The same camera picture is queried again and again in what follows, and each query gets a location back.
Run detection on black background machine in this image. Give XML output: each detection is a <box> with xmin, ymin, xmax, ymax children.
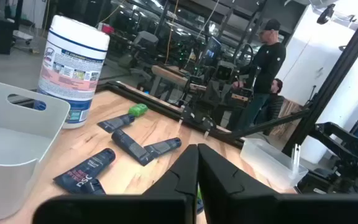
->
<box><xmin>295</xmin><ymin>121</ymin><xmax>358</xmax><ymax>195</ymax></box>

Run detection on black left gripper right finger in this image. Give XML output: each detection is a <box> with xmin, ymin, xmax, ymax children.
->
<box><xmin>197</xmin><ymin>143</ymin><xmax>358</xmax><ymax>224</ymax></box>

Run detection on black background monitor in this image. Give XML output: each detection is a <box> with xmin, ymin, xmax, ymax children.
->
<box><xmin>202</xmin><ymin>36</ymin><xmax>223</xmax><ymax>66</ymax></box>

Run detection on black metal table frame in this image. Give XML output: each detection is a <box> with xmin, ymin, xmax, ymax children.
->
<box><xmin>95</xmin><ymin>0</ymin><xmax>358</xmax><ymax>156</ymax></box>

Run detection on black mounted camera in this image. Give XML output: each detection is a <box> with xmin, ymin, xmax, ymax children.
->
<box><xmin>316</xmin><ymin>2</ymin><xmax>336</xmax><ymax>26</ymax></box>

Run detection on white disinfecting wipes canister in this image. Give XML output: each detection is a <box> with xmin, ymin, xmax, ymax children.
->
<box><xmin>36</xmin><ymin>14</ymin><xmax>111</xmax><ymax>130</ymax></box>

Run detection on green travel bottle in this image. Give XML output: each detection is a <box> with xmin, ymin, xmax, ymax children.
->
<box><xmin>127</xmin><ymin>103</ymin><xmax>149</xmax><ymax>118</ymax></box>

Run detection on wooden background table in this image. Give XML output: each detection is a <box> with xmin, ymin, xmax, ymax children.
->
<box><xmin>150</xmin><ymin>64</ymin><xmax>208</xmax><ymax>94</ymax></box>

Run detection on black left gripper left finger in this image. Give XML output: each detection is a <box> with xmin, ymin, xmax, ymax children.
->
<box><xmin>32</xmin><ymin>144</ymin><xmax>199</xmax><ymax>224</ymax></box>

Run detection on grey plastic bin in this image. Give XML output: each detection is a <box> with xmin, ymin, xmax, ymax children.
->
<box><xmin>0</xmin><ymin>79</ymin><xmax>71</xmax><ymax>222</ymax></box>

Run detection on person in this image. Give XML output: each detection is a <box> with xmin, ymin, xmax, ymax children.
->
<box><xmin>232</xmin><ymin>17</ymin><xmax>287</xmax><ymax>131</ymax></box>
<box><xmin>255</xmin><ymin>77</ymin><xmax>287</xmax><ymax>127</ymax></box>

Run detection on clear plastic container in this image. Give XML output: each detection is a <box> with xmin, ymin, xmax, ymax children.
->
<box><xmin>239</xmin><ymin>137</ymin><xmax>310</xmax><ymax>191</ymax></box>

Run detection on dark blue toiletry tube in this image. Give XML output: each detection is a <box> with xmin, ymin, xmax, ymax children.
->
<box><xmin>78</xmin><ymin>178</ymin><xmax>107</xmax><ymax>196</ymax></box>
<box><xmin>97</xmin><ymin>113</ymin><xmax>136</xmax><ymax>134</ymax></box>
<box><xmin>144</xmin><ymin>137</ymin><xmax>183</xmax><ymax>159</ymax></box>
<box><xmin>53</xmin><ymin>147</ymin><xmax>117</xmax><ymax>195</ymax></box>
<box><xmin>111</xmin><ymin>128</ymin><xmax>155</xmax><ymax>167</ymax></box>

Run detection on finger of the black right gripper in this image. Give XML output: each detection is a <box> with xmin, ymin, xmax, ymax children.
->
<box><xmin>197</xmin><ymin>110</ymin><xmax>216</xmax><ymax>130</ymax></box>
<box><xmin>180</xmin><ymin>107</ymin><xmax>200</xmax><ymax>124</ymax></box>

